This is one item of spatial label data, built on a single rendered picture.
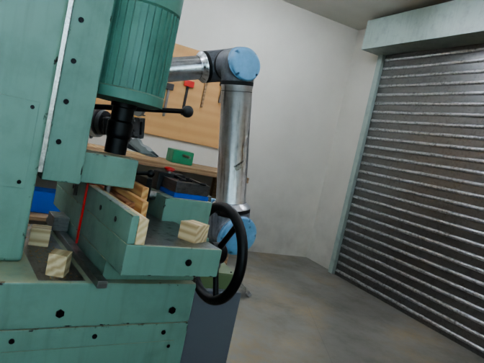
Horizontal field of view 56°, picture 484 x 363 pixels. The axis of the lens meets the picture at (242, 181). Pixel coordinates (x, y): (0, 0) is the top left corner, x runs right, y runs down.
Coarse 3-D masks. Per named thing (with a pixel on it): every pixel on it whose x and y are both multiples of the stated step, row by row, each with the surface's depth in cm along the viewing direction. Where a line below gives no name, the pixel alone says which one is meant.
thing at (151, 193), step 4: (136, 176) 117; (140, 176) 114; (144, 176) 113; (136, 180) 116; (140, 180) 114; (144, 180) 112; (148, 180) 111; (152, 180) 112; (144, 184) 112; (148, 184) 111; (148, 192) 112; (152, 192) 116; (164, 192) 118; (148, 196) 112; (152, 196) 116
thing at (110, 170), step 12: (96, 156) 103; (108, 156) 105; (120, 156) 109; (84, 168) 102; (96, 168) 104; (108, 168) 105; (120, 168) 107; (132, 168) 108; (84, 180) 103; (96, 180) 104; (108, 180) 106; (120, 180) 107; (132, 180) 109
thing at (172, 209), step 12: (156, 192) 117; (156, 204) 116; (168, 204) 112; (180, 204) 114; (192, 204) 116; (204, 204) 118; (156, 216) 115; (168, 216) 113; (180, 216) 115; (192, 216) 117; (204, 216) 119
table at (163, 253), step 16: (64, 192) 125; (64, 208) 122; (80, 208) 110; (96, 224) 99; (160, 224) 108; (176, 224) 112; (96, 240) 98; (112, 240) 90; (160, 240) 92; (176, 240) 95; (208, 240) 118; (112, 256) 89; (128, 256) 84; (144, 256) 86; (160, 256) 88; (176, 256) 90; (192, 256) 92; (208, 256) 94; (128, 272) 85; (144, 272) 87; (160, 272) 88; (176, 272) 91; (192, 272) 93; (208, 272) 95
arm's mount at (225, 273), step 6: (222, 264) 194; (222, 270) 185; (228, 270) 188; (222, 276) 181; (228, 276) 182; (204, 282) 178; (210, 282) 179; (222, 282) 182; (228, 282) 183; (222, 288) 182
